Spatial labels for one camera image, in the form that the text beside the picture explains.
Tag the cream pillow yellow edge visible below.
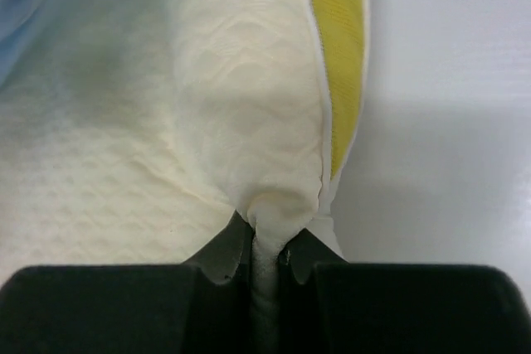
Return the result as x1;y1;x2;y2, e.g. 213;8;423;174
1;0;368;353

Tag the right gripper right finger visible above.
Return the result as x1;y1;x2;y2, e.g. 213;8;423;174
279;231;530;353

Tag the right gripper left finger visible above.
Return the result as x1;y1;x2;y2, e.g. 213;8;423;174
1;215;252;353

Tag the light blue pillowcase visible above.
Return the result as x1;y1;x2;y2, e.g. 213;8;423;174
1;0;46;81

